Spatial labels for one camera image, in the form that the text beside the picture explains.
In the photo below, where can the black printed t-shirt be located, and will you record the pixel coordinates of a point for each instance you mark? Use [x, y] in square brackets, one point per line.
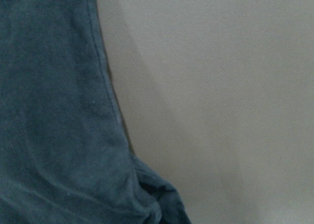
[64, 154]

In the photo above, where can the brown table mat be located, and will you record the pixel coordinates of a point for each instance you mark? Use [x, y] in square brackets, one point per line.
[218, 98]

